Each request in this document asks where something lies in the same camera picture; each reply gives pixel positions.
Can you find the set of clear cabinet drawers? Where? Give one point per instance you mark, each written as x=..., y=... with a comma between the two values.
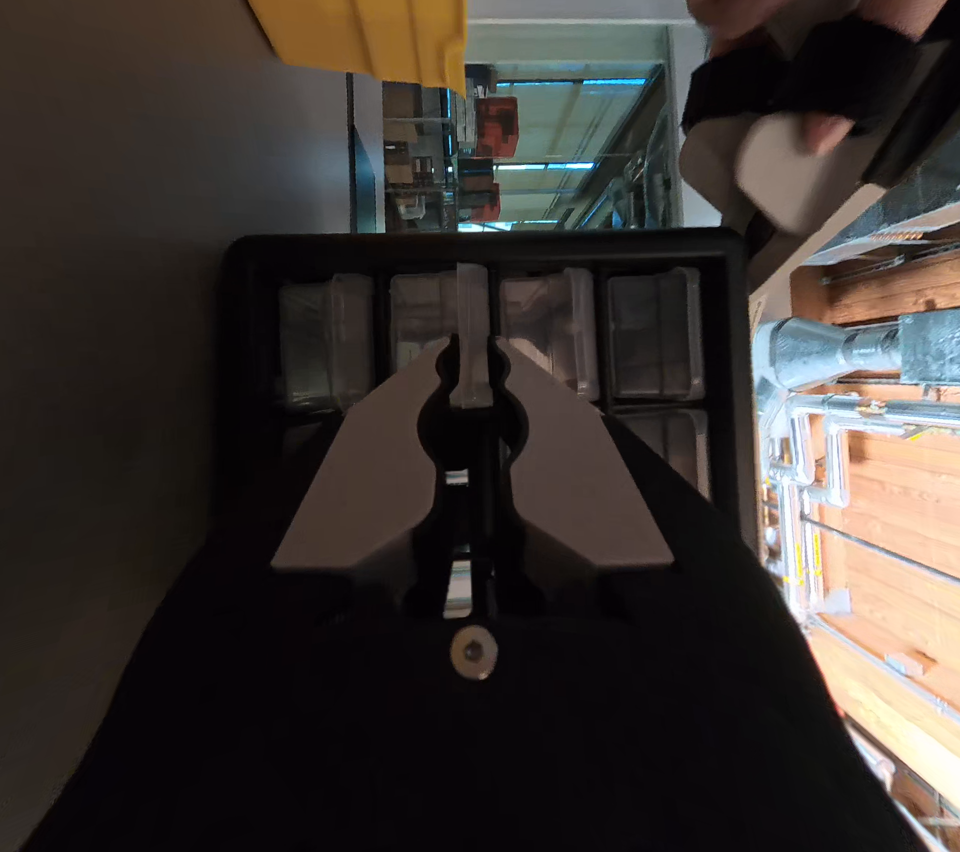
x=652, y=342

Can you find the single clear plastic drawer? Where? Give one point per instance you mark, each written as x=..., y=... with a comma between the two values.
x=471, y=312

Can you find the silver metal pipes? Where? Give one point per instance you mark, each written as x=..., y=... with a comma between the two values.
x=817, y=417

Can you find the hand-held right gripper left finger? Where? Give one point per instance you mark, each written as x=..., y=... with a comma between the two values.
x=367, y=484

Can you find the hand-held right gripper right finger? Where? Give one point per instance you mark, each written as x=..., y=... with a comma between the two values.
x=585, y=492

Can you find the silver metal duct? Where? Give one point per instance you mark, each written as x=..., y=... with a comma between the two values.
x=825, y=346

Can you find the black drawer cabinet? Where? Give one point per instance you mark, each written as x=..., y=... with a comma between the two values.
x=255, y=342

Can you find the red plastic crate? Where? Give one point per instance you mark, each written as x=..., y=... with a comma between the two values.
x=480, y=201
x=496, y=126

